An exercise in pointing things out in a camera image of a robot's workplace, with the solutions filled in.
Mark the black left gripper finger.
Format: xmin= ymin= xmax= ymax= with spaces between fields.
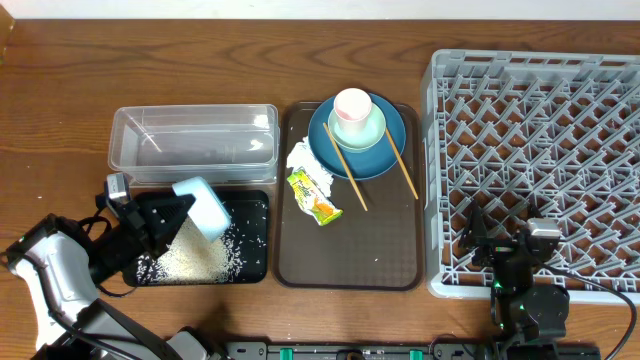
xmin=149 ymin=229 xmax=175 ymax=259
xmin=135 ymin=192 xmax=196 ymax=235

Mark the mint green bowl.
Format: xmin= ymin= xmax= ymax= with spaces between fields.
xmin=328 ymin=104 xmax=386 ymax=153

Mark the white tissue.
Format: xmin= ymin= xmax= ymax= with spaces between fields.
xmin=286 ymin=137 xmax=334 ymax=198

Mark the wooden chopstick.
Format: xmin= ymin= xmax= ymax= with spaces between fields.
xmin=385 ymin=128 xmax=419 ymax=200
xmin=323 ymin=123 xmax=368 ymax=212

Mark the black tray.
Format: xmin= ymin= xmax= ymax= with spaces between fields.
xmin=121 ymin=189 xmax=270 ymax=288

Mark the yellow green snack wrapper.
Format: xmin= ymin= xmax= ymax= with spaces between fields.
xmin=287 ymin=168 xmax=343 ymax=226

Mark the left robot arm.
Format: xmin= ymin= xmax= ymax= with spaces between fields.
xmin=1 ymin=193 xmax=211 ymax=359

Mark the dark blue plate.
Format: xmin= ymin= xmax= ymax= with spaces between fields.
xmin=308 ymin=93 xmax=407 ymax=181

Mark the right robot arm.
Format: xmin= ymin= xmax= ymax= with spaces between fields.
xmin=459 ymin=202 xmax=570 ymax=359

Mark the pink cup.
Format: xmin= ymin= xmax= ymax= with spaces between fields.
xmin=333 ymin=88 xmax=373 ymax=135

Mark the spilled white rice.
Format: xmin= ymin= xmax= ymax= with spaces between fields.
xmin=134 ymin=199 xmax=269 ymax=285

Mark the clear plastic bin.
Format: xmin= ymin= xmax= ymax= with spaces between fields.
xmin=108 ymin=104 xmax=280 ymax=186

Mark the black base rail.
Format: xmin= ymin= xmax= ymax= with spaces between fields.
xmin=225 ymin=339 xmax=601 ymax=360

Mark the grey dishwasher rack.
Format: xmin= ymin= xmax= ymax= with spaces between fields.
xmin=421 ymin=49 xmax=639 ymax=304

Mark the light blue bowl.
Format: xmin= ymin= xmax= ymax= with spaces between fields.
xmin=172 ymin=176 xmax=231 ymax=242

